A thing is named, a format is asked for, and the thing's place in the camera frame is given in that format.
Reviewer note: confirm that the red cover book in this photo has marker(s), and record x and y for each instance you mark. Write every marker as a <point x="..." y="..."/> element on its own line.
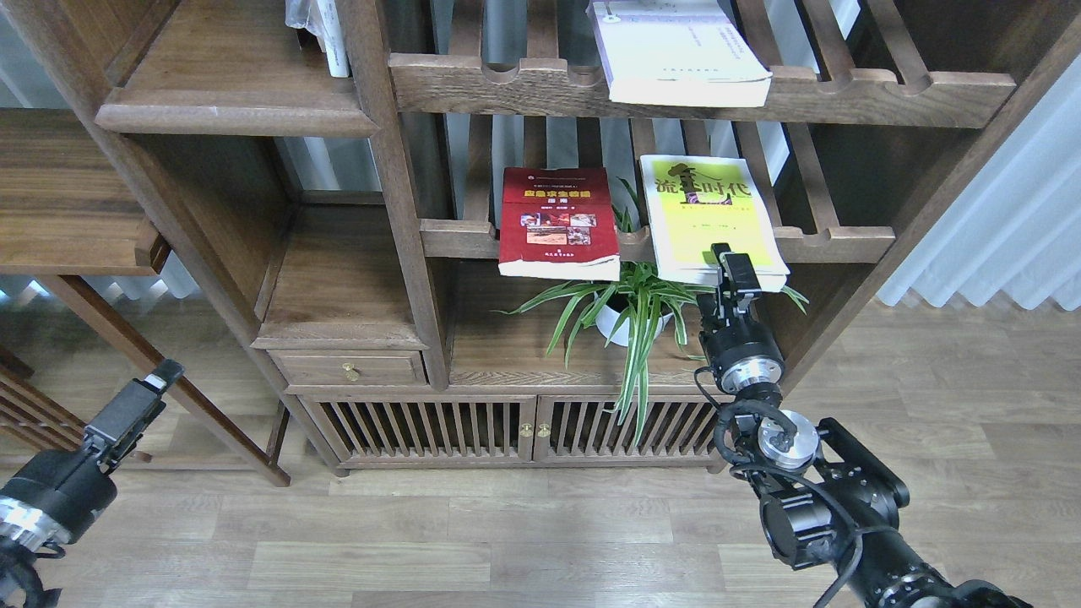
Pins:
<point x="558" y="224"/>

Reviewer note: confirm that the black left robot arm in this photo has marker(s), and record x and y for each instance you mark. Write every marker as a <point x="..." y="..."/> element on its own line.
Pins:
<point x="17" y="563"/>

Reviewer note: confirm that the dark wooden bookshelf unit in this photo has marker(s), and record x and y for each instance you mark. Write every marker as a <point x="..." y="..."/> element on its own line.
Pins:
<point x="358" y="214"/>

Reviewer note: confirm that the yellow green cover book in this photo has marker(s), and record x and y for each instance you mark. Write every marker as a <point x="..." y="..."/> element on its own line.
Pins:
<point x="695" y="201"/>

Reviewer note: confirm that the white purple cover book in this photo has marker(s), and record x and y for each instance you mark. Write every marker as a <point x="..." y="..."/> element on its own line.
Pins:
<point x="676" y="53"/>

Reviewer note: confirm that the left slatted cabinet door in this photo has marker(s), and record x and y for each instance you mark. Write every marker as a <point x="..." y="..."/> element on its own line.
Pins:
<point x="427" y="431"/>

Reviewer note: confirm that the slatted cabinet door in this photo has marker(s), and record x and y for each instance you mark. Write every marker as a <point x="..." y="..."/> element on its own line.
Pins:
<point x="427" y="431"/>
<point x="582" y="431"/>

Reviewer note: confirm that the wooden side table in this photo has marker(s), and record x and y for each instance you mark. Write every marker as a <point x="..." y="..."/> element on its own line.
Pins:
<point x="68" y="216"/>

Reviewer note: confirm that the small wooden drawer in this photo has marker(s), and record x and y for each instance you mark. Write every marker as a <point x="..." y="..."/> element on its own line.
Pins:
<point x="350" y="367"/>

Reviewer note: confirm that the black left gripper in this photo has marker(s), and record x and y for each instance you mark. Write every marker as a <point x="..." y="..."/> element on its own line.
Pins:
<point x="57" y="496"/>

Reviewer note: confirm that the white curtain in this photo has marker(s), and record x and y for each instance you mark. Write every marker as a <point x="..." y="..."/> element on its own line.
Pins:
<point x="1015" y="230"/>

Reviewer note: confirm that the green spider plant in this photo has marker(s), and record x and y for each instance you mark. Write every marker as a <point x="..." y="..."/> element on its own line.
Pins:
<point x="633" y="310"/>

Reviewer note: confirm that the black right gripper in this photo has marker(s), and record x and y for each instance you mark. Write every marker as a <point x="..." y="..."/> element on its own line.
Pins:
<point x="740" y="351"/>

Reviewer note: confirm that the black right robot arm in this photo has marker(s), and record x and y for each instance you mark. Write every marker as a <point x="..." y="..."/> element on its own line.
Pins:
<point x="823" y="497"/>

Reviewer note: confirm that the right slatted cabinet door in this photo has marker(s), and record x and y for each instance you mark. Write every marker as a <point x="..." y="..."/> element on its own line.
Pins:
<point x="582" y="431"/>

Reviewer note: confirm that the white rolled papers in plastic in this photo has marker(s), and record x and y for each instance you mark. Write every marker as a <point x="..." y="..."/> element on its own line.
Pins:
<point x="321" y="19"/>

